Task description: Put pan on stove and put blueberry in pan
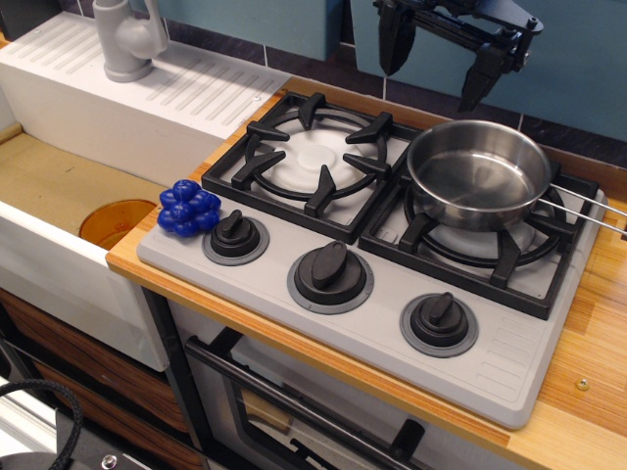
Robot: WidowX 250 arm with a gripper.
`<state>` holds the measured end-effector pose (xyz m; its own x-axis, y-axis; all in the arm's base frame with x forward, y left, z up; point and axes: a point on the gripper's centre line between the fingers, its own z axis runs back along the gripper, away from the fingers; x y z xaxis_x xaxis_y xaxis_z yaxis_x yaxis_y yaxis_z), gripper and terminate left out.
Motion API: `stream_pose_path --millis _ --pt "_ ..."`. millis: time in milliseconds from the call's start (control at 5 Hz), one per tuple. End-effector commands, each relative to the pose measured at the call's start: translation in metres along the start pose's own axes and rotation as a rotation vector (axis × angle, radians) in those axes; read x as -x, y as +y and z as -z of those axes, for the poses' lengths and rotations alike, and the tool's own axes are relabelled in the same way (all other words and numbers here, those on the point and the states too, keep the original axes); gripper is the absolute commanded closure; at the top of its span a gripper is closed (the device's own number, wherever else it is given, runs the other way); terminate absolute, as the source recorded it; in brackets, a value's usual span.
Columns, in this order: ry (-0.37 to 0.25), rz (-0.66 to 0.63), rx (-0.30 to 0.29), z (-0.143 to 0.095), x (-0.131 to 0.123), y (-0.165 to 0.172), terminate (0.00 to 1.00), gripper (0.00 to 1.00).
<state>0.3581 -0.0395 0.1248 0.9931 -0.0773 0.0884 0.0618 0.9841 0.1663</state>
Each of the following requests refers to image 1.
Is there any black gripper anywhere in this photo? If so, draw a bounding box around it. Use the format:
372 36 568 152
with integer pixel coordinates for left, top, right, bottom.
377 1 544 112

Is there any stainless steel pan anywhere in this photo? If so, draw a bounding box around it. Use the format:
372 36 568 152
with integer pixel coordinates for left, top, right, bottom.
406 119 626 231

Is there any blue toy blueberry cluster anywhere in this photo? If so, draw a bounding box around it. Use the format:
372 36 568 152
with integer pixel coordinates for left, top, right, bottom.
157 179 221 238

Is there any grey toy stove top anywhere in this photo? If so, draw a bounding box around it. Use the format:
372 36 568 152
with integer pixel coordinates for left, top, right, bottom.
137 92 606 429

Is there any black middle stove knob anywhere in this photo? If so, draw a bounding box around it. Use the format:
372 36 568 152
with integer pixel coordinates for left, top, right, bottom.
287 241 374 315

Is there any black stove knob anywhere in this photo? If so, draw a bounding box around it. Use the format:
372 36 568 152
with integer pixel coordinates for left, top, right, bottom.
400 292 479 358
287 241 374 315
202 210 269 266

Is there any black right stove knob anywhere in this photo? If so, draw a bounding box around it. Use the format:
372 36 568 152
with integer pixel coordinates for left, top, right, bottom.
400 292 479 358

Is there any black left stove knob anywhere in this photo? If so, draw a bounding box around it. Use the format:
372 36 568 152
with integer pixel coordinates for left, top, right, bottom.
202 210 269 266

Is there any white left burner cap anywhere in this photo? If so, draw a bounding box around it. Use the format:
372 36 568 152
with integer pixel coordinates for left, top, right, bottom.
264 128 377 193

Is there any black left burner grate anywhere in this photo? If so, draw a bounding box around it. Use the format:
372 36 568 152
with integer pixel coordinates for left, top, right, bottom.
202 92 419 244

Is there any black burner grate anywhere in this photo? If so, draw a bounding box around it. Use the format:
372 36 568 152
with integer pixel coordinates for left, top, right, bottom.
359 164 599 320
202 92 419 244

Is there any black right burner grate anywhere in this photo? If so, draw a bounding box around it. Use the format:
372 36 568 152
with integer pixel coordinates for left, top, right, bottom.
359 164 599 320

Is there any grey toy faucet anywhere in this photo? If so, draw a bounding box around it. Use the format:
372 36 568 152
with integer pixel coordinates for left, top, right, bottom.
93 0 169 83

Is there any orange plate in sink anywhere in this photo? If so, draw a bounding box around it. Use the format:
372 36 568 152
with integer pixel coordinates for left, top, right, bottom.
78 199 156 250

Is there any white toy sink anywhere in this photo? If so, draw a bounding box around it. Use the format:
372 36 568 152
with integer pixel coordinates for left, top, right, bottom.
1 13 287 371

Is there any oven door with window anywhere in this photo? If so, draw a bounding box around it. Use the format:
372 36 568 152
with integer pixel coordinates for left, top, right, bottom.
175 314 516 469

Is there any black oven door handle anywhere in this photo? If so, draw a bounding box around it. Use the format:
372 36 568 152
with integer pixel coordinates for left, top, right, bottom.
184 328 425 469

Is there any black braided cable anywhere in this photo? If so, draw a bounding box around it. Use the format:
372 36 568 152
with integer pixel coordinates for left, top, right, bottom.
0 379 84 470

